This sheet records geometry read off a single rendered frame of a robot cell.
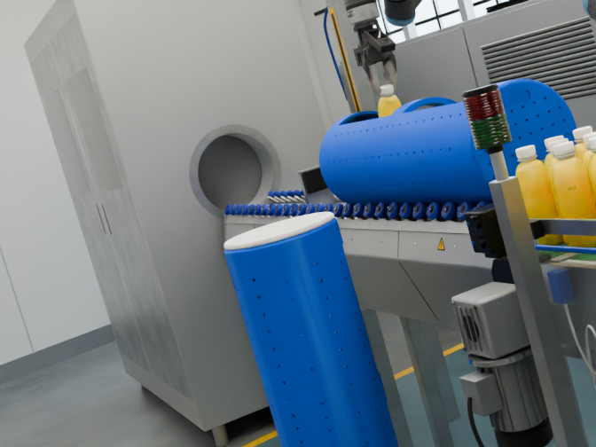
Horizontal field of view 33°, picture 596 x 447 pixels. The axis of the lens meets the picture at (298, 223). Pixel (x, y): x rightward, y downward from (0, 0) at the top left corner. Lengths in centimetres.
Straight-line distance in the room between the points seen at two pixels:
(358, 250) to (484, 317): 103
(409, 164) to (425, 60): 246
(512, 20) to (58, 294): 395
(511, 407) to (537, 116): 68
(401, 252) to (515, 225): 99
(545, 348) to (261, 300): 80
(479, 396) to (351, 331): 48
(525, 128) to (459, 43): 243
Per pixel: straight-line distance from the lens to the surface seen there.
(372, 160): 267
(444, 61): 482
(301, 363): 236
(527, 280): 175
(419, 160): 244
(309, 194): 343
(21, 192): 710
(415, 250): 263
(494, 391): 203
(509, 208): 173
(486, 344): 199
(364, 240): 290
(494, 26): 453
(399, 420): 330
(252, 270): 233
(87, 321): 722
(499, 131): 171
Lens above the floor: 133
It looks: 7 degrees down
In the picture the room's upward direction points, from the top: 16 degrees counter-clockwise
